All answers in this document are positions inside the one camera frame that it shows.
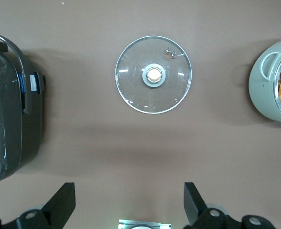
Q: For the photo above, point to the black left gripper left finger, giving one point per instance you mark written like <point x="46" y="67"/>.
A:
<point x="47" y="218"/>

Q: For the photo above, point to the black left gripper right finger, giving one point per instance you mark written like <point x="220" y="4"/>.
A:
<point x="214" y="219"/>

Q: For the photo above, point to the glass pot lid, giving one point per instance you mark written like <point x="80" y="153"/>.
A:
<point x="135" y="90"/>

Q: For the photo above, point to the grey pot with steel rim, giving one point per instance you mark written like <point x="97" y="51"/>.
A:
<point x="262" y="95"/>

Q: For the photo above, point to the black rice cooker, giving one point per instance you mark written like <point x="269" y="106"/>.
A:
<point x="9" y="107"/>

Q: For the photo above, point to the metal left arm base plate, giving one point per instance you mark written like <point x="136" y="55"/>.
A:
<point x="145" y="225"/>

